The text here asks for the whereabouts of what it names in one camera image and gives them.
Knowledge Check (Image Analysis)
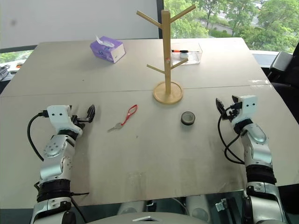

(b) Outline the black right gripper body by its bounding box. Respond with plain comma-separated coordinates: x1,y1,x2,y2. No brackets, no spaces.
221,108,240,122

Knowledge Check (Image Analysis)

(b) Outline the clear plastic box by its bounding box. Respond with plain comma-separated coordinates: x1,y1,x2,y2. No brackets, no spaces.
170,42,203,65

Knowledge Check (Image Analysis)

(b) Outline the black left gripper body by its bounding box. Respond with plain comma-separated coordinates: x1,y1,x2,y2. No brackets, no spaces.
71,114,91,130

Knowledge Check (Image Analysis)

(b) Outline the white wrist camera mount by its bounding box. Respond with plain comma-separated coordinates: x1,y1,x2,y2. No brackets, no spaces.
46,105,84,136
232,95,258,126

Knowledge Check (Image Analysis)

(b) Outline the silver metal bracket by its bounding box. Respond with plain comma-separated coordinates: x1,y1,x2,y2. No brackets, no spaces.
214,198,229,212

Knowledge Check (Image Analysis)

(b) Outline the thin black cable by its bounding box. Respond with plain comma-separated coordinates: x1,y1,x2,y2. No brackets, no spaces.
70,195,87,224

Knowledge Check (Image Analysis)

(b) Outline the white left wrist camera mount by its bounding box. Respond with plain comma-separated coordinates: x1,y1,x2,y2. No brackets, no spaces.
46,105,84,136

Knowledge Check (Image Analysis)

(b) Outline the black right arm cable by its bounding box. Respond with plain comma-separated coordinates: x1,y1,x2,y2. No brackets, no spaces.
218,113,246,165

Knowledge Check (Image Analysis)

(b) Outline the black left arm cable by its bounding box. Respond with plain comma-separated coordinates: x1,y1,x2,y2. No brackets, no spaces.
27,112,49,162

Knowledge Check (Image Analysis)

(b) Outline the silver key with red strap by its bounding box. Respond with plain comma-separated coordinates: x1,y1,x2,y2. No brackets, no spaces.
107,104,139,133

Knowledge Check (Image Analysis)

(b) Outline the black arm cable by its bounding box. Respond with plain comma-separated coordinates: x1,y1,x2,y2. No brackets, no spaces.
27,112,49,162
218,113,246,165

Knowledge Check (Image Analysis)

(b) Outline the dark equipment pile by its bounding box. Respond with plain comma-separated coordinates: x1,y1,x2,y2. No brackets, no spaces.
0,65,11,81

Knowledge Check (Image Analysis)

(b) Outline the wooden tree hanger stand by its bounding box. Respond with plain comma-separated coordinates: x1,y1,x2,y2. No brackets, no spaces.
136,4,197,104

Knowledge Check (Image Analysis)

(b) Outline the purple tissue box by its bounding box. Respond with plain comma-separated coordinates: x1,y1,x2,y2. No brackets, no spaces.
89,35,127,64

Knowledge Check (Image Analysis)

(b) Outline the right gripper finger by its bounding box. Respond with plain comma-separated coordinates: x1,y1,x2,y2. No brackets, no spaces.
231,95,242,109
215,98,226,115

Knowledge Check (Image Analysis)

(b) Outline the white rounded robot leg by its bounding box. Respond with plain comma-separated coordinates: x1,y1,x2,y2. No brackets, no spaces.
116,200,146,216
186,194,216,222

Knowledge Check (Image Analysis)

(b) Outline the orange and black pen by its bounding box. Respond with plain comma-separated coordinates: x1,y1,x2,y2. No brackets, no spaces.
171,48,200,54

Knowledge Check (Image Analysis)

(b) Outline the black office chair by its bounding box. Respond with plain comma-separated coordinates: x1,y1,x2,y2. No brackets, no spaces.
267,49,299,97

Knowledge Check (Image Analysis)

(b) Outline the dark window frame post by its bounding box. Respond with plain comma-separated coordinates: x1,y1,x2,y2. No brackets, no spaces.
157,0,165,39

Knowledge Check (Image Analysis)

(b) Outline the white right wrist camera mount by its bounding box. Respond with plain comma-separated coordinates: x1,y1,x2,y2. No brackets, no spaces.
232,95,258,126

